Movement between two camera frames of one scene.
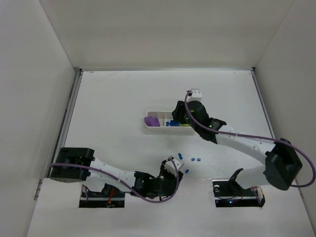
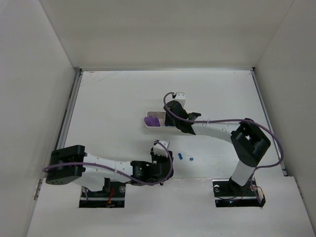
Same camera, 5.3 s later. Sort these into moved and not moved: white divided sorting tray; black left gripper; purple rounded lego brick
Moved: black left gripper
Not moved: white divided sorting tray; purple rounded lego brick
